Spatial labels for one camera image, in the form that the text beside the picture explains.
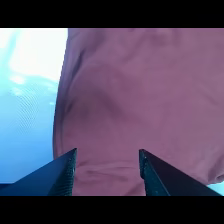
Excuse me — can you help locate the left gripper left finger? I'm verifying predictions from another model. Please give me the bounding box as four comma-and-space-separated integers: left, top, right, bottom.
0, 147, 78, 197

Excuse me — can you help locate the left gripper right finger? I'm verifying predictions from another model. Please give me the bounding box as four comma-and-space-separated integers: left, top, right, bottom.
138, 148, 222, 197

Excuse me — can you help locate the maroon garment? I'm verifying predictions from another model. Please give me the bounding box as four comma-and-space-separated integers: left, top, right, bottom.
52, 27, 224, 197

